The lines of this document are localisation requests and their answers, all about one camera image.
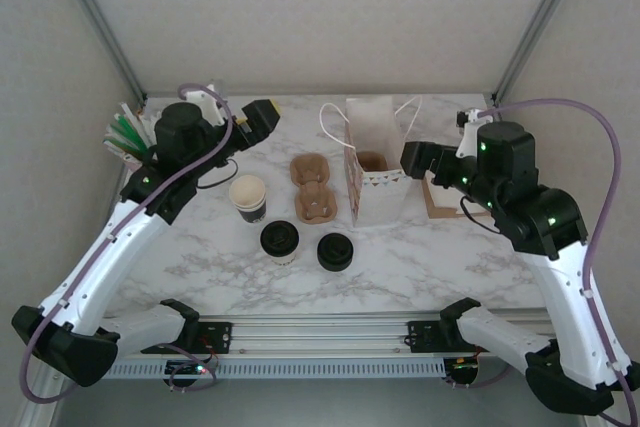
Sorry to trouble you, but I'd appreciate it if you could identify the grey slotted cable duct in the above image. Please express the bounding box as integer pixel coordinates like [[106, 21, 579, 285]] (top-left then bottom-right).
[[102, 359, 448, 382]]

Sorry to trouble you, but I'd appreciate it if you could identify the aluminium mounting rail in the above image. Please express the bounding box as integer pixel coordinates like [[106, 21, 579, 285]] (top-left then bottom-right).
[[99, 313, 561, 361]]

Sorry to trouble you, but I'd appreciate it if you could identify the brown cardboard napkin tray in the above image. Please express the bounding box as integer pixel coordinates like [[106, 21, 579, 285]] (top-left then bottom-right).
[[422, 174, 494, 220]]

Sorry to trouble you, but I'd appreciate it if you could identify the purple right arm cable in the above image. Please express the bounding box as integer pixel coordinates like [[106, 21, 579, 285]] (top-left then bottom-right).
[[479, 98, 640, 427]]

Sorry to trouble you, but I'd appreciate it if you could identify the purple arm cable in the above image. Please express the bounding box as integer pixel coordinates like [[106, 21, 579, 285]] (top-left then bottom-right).
[[22, 82, 235, 406], [479, 98, 640, 427]]

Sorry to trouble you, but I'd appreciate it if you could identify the thin black cable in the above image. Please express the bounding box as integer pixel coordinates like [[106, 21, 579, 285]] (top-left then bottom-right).
[[197, 159, 240, 191], [459, 196, 501, 234]]

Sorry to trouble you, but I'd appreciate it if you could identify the controller board with LED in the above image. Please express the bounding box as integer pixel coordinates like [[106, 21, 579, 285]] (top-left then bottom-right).
[[447, 356, 481, 373], [164, 359, 221, 378]]

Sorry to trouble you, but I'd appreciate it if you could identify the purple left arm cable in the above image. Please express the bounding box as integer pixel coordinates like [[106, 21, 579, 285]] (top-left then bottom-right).
[[22, 82, 235, 406]]

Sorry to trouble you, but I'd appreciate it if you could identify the green straw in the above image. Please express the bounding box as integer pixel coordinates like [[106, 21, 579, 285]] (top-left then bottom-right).
[[110, 115, 149, 154]]

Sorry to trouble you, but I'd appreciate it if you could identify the printed paper gift bag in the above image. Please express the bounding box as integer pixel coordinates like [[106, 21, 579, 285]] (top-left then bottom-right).
[[319, 95, 425, 229]]

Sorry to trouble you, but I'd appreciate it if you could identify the white nested paper cup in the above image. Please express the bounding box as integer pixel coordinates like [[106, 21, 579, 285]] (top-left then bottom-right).
[[228, 174, 267, 212], [232, 196, 268, 216]]

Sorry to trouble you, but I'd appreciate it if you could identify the black paper cup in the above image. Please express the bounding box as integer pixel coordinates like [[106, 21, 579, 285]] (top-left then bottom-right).
[[238, 204, 268, 225]]

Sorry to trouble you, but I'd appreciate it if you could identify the white coffee cup black lid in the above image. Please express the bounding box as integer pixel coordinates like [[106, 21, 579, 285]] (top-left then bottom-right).
[[259, 220, 301, 268]]

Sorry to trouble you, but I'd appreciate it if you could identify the aluminium frame post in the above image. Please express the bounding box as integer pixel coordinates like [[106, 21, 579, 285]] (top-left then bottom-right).
[[49, 0, 149, 104], [492, 0, 592, 104]]

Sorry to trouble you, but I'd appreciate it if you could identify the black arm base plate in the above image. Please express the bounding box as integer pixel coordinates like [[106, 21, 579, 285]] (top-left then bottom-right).
[[407, 319, 484, 354], [192, 321, 235, 356]]

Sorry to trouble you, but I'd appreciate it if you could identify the white wrapped straw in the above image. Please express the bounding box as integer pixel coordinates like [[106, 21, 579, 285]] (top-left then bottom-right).
[[141, 113, 161, 141], [102, 134, 134, 161], [118, 101, 146, 146]]

